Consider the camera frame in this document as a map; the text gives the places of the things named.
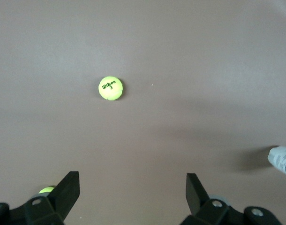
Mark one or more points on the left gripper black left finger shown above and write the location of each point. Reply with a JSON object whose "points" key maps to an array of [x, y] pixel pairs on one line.
{"points": [[63, 199]]}

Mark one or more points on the yellow tennis ball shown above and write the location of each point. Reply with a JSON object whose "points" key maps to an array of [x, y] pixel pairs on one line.
{"points": [[46, 189], [110, 87]]}

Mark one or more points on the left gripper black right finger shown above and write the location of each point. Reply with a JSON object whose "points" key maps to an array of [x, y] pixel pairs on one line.
{"points": [[197, 199]]}

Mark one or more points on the clear tennis ball can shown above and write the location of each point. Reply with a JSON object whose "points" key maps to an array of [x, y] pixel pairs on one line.
{"points": [[282, 160]]}

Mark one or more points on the brown table mat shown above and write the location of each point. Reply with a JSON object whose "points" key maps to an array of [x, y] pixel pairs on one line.
{"points": [[157, 47]]}

